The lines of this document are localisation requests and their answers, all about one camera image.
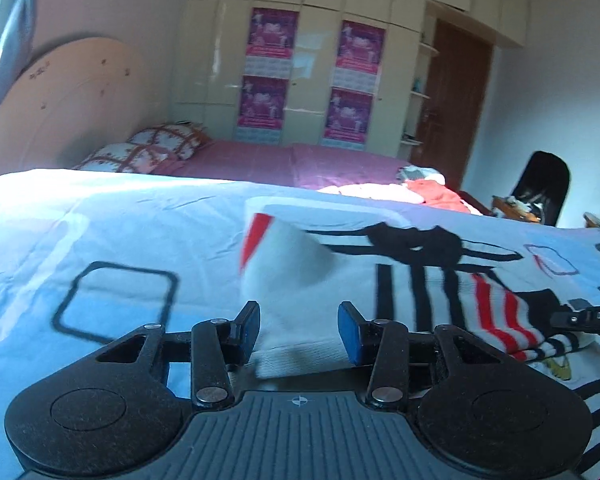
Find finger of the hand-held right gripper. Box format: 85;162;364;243
550;302;600;337

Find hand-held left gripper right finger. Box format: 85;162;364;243
337;301;492;405

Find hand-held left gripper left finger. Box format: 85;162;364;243
95;301;262;408

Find striped white knit sweater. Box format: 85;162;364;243
239;212;600;480

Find pile of orange white clothes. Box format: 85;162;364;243
320;165;484;216

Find small wooden table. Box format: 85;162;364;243
491;195;542;222

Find black chair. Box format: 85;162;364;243
510;151;572;226

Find pink bedsheet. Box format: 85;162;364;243
165;140;447;192

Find patterned white orange pillow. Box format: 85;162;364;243
127;125;214;161
72;142;179;175

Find white corner shelves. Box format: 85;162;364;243
399;40;439;149

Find brown wooden door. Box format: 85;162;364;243
415;17;494;191

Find beige rounded headboard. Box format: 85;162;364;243
0;36;149;184

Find cream glossy wardrobe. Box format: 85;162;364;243
172;0;527;161

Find grey curtain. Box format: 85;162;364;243
0;0;52;126

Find purple wall poster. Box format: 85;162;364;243
236;76;289;142
322;87;374;150
245;7;300;79
335;20;387;91

